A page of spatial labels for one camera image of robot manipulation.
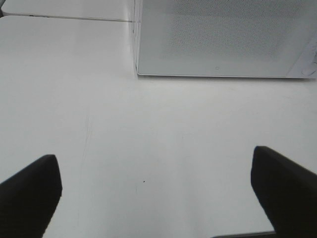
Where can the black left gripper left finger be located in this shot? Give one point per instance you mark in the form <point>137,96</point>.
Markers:
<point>29,198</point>

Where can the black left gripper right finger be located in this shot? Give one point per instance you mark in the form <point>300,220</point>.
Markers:
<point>287,193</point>

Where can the white microwave door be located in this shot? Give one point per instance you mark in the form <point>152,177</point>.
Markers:
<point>226,38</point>

